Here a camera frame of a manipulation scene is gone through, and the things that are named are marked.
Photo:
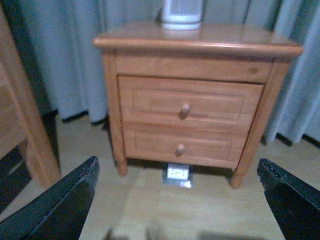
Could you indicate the wooden drawer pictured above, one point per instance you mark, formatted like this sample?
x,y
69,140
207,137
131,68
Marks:
x,y
181,144
206,105

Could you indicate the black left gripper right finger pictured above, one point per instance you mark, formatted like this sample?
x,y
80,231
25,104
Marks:
x,y
294,203

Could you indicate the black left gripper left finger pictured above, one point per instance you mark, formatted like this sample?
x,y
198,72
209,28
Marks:
x,y
60,212

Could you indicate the white ribbed air purifier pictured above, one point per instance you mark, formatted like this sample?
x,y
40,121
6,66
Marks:
x,y
181,15

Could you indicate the wooden bed frame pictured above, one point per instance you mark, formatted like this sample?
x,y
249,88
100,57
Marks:
x,y
28,134

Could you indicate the floor power socket box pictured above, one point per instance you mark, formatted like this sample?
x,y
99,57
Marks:
x,y
179,175

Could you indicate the grey-blue curtain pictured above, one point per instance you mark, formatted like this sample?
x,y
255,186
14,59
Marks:
x,y
54,42

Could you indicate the wooden nightstand frame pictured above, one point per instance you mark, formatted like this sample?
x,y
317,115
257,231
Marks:
x,y
214,52

